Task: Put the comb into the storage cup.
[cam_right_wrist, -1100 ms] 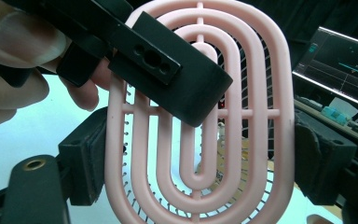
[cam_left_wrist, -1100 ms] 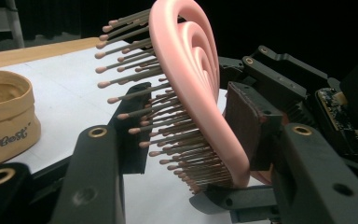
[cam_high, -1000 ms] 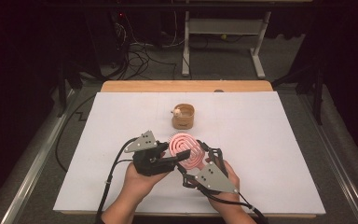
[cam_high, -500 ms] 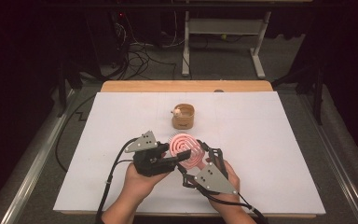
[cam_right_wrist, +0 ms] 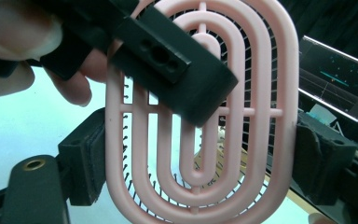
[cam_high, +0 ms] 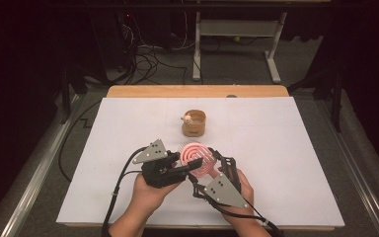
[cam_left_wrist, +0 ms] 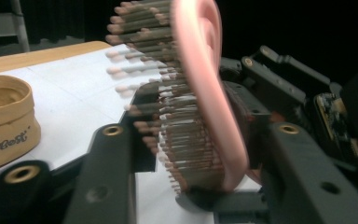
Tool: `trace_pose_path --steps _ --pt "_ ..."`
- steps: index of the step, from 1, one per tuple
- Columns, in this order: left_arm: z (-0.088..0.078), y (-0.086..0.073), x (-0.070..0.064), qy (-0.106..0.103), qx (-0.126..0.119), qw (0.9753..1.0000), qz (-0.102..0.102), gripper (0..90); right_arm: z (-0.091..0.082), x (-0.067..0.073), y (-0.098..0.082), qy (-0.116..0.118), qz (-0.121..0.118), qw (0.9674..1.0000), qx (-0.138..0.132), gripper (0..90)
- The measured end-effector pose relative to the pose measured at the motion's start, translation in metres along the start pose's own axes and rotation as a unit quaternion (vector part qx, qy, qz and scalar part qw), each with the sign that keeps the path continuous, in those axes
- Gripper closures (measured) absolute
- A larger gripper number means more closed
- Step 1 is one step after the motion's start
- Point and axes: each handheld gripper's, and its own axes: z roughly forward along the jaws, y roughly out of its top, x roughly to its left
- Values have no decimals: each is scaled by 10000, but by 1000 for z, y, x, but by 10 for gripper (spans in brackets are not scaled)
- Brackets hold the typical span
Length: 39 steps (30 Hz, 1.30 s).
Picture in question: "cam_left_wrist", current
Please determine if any yellow bag-shaped holder with bear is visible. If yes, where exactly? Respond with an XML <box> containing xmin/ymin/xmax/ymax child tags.
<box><xmin>0</xmin><ymin>74</ymin><xmax>42</xmax><ymax>173</ymax></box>

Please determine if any grey metal stand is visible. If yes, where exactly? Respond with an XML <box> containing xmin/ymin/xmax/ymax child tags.
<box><xmin>0</xmin><ymin>0</ymin><xmax>31</xmax><ymax>54</ymax></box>

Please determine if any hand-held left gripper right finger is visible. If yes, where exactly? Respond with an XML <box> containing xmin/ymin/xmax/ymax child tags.
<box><xmin>224</xmin><ymin>80</ymin><xmax>272</xmax><ymax>171</ymax></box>

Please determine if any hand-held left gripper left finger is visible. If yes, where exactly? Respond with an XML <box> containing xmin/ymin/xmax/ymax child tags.
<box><xmin>122</xmin><ymin>82</ymin><xmax>161</xmax><ymax>174</ymax></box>

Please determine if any pink hairbrush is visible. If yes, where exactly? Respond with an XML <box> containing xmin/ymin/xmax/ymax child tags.
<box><xmin>105</xmin><ymin>0</ymin><xmax>263</xmax><ymax>196</ymax></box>

